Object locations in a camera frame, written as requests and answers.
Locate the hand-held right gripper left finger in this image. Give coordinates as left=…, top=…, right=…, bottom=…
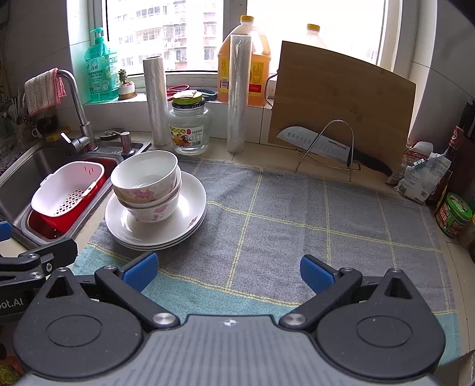
left=45, top=251, right=181, bottom=332

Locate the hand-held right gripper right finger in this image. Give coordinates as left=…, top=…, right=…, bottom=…
left=279, top=255, right=413, bottom=332

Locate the white floral bowl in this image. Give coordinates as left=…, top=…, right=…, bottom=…
left=110, top=150, right=180, bottom=203
left=118, top=186, right=183, bottom=224
left=113, top=167, right=183, bottom=209

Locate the grey checked towel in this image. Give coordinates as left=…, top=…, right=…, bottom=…
left=72, top=158, right=463, bottom=364

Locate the steel sink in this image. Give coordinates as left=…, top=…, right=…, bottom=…
left=0, top=139, right=153, bottom=250

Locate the utensil holder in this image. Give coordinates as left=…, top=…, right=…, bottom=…
left=7, top=96, right=34, bottom=147

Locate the steel soap dispenser pump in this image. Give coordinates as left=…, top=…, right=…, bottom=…
left=119, top=131, right=137, bottom=156

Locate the pink dishcloth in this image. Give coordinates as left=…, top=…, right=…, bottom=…
left=24, top=68, right=67, bottom=116

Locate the white crumpled packet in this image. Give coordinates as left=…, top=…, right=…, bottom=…
left=393, top=152, right=451, bottom=204

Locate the steel faucet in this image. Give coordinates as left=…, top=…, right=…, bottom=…
left=56, top=70, right=99, bottom=153

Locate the green-lidded jar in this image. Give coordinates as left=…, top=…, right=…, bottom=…
left=435, top=192, right=473, bottom=238

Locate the glass jar with yellow lid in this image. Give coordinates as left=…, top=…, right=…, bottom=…
left=168, top=90, right=213, bottom=156

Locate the red and white carton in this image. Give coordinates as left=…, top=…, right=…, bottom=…
left=386, top=141, right=433, bottom=186

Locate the short plastic bag roll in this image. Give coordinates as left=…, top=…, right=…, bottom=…
left=143, top=56, right=172, bottom=146

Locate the dark sauce bottle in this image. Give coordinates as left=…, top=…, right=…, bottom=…
left=427, top=125, right=466, bottom=203

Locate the wooden cutting board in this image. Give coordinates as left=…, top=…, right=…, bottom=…
left=267, top=41, right=417, bottom=175

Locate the small potted plant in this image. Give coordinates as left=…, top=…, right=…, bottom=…
left=118, top=69, right=136, bottom=101

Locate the green dish soap bottle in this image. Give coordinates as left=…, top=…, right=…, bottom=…
left=85, top=28, right=120, bottom=104

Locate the tall plastic wrap roll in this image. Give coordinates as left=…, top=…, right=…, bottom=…
left=227, top=34, right=254, bottom=154

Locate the orange cooking oil bottle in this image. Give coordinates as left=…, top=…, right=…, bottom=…
left=217, top=15, right=272, bottom=108

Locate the knife block with knives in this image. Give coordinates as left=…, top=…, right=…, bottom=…
left=458, top=98, right=475, bottom=140

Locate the clear yellow-capped oil bottle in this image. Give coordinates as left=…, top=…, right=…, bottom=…
left=305, top=24, right=329, bottom=50

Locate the black-handled kitchen knife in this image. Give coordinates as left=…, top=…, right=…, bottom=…
left=276, top=126, right=393, bottom=178

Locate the steel wire rack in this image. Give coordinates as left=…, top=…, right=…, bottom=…
left=294, top=119, right=360, bottom=182

